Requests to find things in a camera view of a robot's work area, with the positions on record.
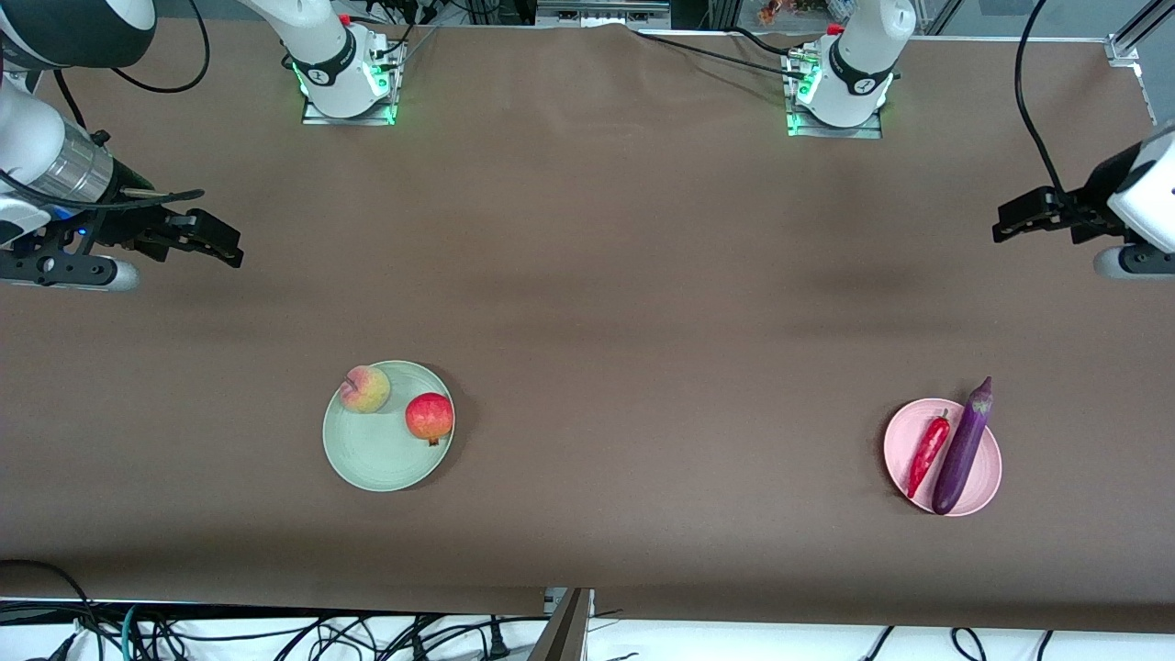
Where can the silver box device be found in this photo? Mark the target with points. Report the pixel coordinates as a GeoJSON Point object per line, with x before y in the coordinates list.
{"type": "Point", "coordinates": [601, 11]}

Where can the purple eggplant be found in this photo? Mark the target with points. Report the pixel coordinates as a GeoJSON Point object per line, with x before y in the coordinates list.
{"type": "Point", "coordinates": [962, 450]}

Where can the pale green plate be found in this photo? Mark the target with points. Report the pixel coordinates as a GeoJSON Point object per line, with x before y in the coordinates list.
{"type": "Point", "coordinates": [376, 454]}

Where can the red chili pepper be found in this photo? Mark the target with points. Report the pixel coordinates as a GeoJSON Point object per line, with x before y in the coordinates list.
{"type": "Point", "coordinates": [927, 454]}

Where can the yellow pink peach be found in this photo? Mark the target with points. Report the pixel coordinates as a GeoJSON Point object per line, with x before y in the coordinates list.
{"type": "Point", "coordinates": [365, 389]}

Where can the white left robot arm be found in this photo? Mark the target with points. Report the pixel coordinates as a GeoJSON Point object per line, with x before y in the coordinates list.
{"type": "Point", "coordinates": [858, 55]}

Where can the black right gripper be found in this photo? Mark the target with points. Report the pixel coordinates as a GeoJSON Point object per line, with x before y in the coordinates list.
{"type": "Point", "coordinates": [128, 223]}

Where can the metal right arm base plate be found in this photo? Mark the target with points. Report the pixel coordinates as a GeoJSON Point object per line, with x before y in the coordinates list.
{"type": "Point", "coordinates": [317, 117]}

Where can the brown table cover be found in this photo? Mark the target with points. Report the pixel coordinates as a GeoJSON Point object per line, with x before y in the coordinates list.
{"type": "Point", "coordinates": [587, 229]}

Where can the pink plate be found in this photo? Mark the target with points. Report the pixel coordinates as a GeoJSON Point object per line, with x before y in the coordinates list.
{"type": "Point", "coordinates": [987, 468]}

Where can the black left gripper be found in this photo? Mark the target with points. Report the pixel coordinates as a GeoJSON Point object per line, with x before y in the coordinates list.
{"type": "Point", "coordinates": [1090, 204]}

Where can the aluminium frame profile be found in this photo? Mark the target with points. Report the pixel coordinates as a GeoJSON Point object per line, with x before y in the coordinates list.
{"type": "Point", "coordinates": [1134, 37]}

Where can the red pomegranate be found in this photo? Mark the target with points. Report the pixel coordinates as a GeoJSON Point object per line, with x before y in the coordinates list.
{"type": "Point", "coordinates": [430, 418]}

